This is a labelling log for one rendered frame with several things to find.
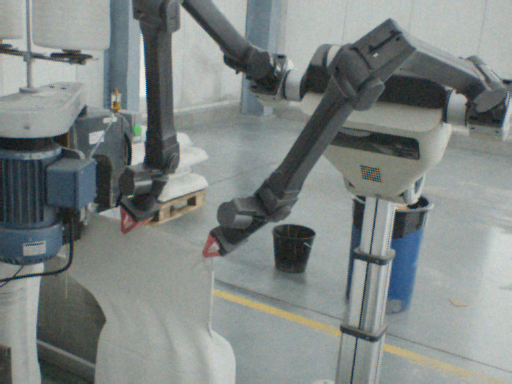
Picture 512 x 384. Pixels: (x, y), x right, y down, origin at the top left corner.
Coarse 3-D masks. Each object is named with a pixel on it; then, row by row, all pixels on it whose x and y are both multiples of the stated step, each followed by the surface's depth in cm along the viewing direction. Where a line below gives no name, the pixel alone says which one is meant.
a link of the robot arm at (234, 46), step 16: (144, 0) 131; (160, 0) 129; (176, 0) 132; (192, 0) 138; (208, 0) 142; (160, 16) 131; (192, 16) 144; (208, 16) 144; (224, 16) 149; (208, 32) 150; (224, 32) 151; (224, 48) 156; (240, 48) 158; (256, 48) 159; (256, 64) 162
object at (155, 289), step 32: (96, 224) 171; (128, 224) 165; (96, 256) 173; (128, 256) 167; (160, 256) 161; (192, 256) 156; (96, 288) 175; (128, 288) 169; (160, 288) 163; (192, 288) 158; (128, 320) 166; (160, 320) 163; (192, 320) 159; (128, 352) 164; (160, 352) 159; (192, 352) 156; (224, 352) 160
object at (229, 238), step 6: (216, 228) 146; (222, 228) 148; (228, 228) 146; (234, 228) 145; (210, 234) 146; (216, 234) 145; (222, 234) 147; (228, 234) 146; (234, 234) 145; (240, 234) 145; (246, 234) 145; (222, 240) 145; (228, 240) 146; (234, 240) 146; (240, 240) 146; (246, 240) 152; (222, 246) 145; (228, 246) 146; (234, 246) 147; (222, 252) 145
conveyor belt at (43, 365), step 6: (42, 366) 222; (48, 366) 223; (54, 366) 223; (42, 372) 219; (48, 372) 219; (54, 372) 219; (60, 372) 220; (66, 372) 220; (42, 378) 215; (48, 378) 216; (54, 378) 216; (60, 378) 216; (66, 378) 216; (72, 378) 217; (78, 378) 217
